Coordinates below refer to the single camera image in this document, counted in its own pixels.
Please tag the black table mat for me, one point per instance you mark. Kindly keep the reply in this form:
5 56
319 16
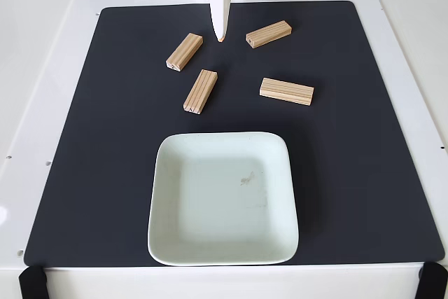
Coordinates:
105 138

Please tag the grooved wooden block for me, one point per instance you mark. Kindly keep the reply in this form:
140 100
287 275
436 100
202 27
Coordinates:
200 91
286 91
184 52
268 34

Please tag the pale green square plate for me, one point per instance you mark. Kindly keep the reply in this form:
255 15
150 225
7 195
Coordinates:
273 190

